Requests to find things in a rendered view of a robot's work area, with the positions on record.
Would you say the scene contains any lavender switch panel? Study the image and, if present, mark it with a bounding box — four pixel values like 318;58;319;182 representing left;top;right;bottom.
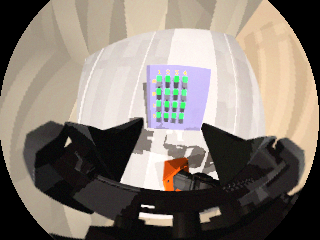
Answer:
147;64;212;132

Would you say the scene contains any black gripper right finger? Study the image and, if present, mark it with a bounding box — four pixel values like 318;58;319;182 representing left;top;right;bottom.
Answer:
201;123;276;185

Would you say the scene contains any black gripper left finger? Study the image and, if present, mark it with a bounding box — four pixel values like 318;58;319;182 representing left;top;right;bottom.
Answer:
65;119;144;183

